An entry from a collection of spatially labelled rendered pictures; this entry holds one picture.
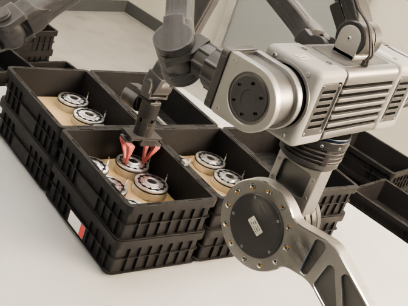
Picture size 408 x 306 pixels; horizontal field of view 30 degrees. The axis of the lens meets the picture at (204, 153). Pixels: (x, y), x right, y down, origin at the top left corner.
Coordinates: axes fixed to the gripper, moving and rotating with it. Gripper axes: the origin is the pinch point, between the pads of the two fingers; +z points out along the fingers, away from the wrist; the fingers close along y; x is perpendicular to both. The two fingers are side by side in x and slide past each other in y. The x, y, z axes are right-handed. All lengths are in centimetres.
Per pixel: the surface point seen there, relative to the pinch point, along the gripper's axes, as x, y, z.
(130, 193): 11.5, 5.9, 4.5
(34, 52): -167, -35, 32
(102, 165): 1.0, 10.7, 1.1
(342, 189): 26, -62, -4
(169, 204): 31.6, 6.5, -4.4
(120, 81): -49, -17, -5
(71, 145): 0.9, 21.9, -5.2
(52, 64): -157, -41, 33
